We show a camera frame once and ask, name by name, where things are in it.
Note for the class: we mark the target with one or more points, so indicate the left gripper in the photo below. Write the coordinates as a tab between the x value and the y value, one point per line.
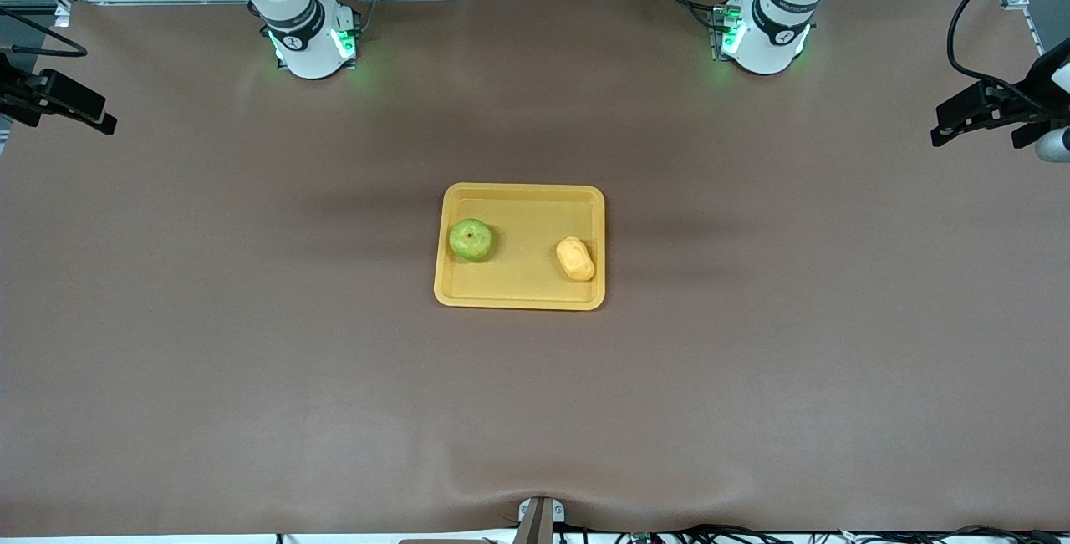
1030	101

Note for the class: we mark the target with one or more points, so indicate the green apple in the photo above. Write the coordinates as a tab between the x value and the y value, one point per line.
471	240

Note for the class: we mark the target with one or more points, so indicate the yellow potato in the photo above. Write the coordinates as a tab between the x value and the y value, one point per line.
576	260

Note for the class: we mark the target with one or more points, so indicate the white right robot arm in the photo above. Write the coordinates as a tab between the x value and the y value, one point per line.
311	49

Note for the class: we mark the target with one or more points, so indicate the yellow plastic tray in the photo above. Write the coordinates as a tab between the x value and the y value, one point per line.
522	281

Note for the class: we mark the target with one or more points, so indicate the brown table mat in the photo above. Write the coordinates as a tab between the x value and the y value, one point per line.
535	410

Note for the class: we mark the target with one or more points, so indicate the metal table clamp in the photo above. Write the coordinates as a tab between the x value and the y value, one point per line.
541	519

